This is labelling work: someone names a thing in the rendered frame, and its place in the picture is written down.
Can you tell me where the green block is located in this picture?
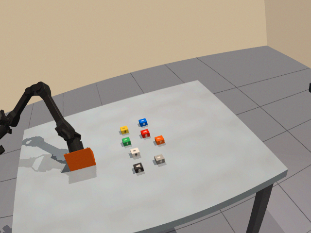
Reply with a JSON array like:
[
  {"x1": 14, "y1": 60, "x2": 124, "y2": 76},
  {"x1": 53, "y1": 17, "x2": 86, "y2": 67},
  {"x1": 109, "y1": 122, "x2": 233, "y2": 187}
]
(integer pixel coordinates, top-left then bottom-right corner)
[{"x1": 122, "y1": 137, "x2": 131, "y2": 147}]

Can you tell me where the yellow block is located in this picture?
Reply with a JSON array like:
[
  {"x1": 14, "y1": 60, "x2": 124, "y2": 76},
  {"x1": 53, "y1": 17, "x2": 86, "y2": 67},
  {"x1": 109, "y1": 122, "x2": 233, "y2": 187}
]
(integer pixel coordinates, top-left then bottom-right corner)
[{"x1": 120, "y1": 126, "x2": 129, "y2": 134}]

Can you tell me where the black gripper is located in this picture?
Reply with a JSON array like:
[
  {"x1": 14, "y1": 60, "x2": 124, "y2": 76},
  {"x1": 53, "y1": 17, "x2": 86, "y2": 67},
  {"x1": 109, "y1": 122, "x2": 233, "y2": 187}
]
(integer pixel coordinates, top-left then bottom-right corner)
[{"x1": 0, "y1": 134, "x2": 5, "y2": 155}]

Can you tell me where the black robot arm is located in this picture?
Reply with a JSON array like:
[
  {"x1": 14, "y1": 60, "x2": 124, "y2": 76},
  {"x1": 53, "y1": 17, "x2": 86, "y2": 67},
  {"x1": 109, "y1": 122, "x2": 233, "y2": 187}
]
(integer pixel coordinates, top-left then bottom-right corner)
[{"x1": 0, "y1": 82, "x2": 84, "y2": 153}]

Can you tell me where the blue block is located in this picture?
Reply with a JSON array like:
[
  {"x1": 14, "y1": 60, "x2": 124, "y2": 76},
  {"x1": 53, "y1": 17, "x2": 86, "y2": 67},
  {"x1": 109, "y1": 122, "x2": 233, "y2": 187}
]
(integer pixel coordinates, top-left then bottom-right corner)
[{"x1": 138, "y1": 118, "x2": 148, "y2": 127}]

